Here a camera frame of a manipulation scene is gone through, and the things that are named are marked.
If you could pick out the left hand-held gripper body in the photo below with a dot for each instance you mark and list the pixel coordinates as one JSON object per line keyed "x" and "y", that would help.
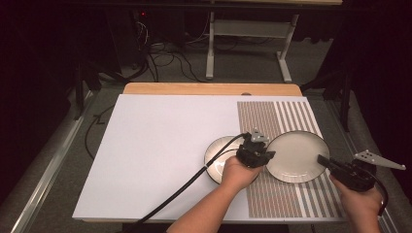
{"x": 252, "y": 152}

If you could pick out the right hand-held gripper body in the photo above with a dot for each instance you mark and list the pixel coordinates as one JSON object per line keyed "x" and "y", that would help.
{"x": 356, "y": 176}

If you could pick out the white plate with dark rim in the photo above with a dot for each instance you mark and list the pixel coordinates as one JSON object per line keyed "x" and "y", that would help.
{"x": 216, "y": 145}
{"x": 298, "y": 155}

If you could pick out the person's right hand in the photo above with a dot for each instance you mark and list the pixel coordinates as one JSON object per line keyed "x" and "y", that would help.
{"x": 361, "y": 200}

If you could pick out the person's left hand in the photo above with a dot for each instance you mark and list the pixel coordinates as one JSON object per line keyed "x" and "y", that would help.
{"x": 238, "y": 176}

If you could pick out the striped brown placemat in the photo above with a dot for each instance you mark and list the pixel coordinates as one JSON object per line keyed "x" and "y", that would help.
{"x": 259, "y": 116}

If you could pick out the dark metal stand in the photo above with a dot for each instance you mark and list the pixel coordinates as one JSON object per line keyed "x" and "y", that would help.
{"x": 81, "y": 93}
{"x": 345, "y": 97}

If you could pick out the wooden table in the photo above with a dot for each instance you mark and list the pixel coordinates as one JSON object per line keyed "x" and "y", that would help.
{"x": 210, "y": 89}

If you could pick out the white table cover board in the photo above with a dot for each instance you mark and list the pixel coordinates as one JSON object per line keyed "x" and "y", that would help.
{"x": 162, "y": 145}

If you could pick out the desk with white legs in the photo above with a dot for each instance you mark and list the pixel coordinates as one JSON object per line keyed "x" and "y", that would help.
{"x": 247, "y": 28}

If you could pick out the dark box with red light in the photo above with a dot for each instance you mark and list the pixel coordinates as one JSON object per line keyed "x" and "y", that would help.
{"x": 155, "y": 29}

